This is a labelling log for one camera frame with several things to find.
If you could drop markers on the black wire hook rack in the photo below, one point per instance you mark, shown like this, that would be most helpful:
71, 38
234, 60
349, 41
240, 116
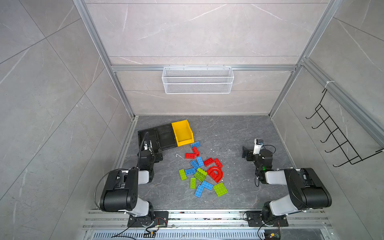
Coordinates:
335, 133

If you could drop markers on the blue lego near bins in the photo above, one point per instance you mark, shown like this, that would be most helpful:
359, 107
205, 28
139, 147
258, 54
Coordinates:
195, 144

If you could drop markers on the green lego stacked centre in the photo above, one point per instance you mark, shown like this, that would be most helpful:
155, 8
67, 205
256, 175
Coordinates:
200, 175

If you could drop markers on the blue lego lower right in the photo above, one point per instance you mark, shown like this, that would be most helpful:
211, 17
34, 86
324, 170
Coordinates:
207, 185

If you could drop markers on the yellow plastic bin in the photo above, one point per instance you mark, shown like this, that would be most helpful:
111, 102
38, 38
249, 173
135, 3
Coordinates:
183, 133

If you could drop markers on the green lego far left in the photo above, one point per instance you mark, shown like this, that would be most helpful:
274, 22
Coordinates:
183, 174

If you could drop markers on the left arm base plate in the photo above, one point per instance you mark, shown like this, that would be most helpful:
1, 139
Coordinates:
147, 219

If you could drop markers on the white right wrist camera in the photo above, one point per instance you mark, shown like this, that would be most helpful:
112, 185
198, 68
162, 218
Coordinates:
258, 145

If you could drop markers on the blue lego centre left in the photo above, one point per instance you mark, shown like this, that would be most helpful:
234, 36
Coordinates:
195, 164

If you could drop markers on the green lego large plate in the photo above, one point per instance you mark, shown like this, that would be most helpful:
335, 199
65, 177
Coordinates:
220, 189

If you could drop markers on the aluminium front rail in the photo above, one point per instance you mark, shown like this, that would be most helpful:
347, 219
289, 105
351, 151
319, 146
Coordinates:
207, 224

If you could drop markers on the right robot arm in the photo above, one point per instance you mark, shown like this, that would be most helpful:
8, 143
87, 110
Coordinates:
305, 189

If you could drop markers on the white wire mesh basket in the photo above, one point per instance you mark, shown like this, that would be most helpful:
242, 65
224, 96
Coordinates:
197, 80

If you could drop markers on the red lego small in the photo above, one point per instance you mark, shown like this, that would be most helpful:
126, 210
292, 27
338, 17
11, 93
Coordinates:
196, 151

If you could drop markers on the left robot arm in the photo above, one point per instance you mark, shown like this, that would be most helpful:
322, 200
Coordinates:
120, 192

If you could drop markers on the red arch lego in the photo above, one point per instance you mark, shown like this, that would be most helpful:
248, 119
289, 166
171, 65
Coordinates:
215, 173

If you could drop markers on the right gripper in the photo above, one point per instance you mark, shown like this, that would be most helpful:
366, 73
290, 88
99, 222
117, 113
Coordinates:
250, 154

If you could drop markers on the blue lego centre right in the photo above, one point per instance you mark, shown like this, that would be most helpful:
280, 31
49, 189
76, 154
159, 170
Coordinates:
200, 161

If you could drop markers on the black bin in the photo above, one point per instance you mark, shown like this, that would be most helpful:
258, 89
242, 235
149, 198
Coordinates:
166, 137
149, 135

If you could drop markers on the blue lego bottom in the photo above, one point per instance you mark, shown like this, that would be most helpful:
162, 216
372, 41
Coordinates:
199, 191

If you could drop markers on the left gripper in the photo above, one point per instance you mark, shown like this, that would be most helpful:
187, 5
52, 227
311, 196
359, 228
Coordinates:
154, 154

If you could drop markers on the green lego small lower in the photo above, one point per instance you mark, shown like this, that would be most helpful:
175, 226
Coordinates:
193, 183

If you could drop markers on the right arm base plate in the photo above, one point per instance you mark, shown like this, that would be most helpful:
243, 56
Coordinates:
260, 218

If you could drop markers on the blue lego low left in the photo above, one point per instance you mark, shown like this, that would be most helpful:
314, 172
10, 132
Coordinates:
191, 171

